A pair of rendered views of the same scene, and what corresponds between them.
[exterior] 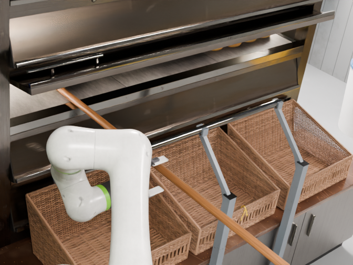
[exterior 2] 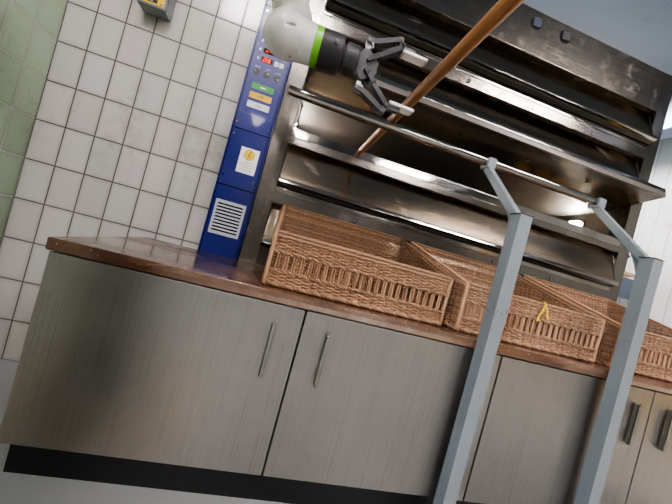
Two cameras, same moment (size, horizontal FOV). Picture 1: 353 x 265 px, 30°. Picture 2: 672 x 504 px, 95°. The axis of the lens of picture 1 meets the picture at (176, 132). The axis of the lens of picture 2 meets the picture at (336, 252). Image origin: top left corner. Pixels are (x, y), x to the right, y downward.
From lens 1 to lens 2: 2.28 m
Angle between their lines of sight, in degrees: 45
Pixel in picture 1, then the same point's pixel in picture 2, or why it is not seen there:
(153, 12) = (453, 99)
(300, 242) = (645, 456)
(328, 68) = not seen: hidden behind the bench
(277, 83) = (588, 267)
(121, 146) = not seen: outside the picture
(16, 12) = (327, 22)
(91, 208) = (290, 12)
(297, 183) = (643, 290)
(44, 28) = not seen: hidden behind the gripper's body
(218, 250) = (493, 312)
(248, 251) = (548, 390)
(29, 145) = (306, 163)
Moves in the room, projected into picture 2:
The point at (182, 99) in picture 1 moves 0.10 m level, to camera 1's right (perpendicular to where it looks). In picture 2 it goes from (473, 217) to (495, 220)
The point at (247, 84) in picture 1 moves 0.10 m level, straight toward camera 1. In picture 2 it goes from (549, 247) to (547, 243)
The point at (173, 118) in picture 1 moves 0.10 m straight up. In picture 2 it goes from (459, 227) to (464, 207)
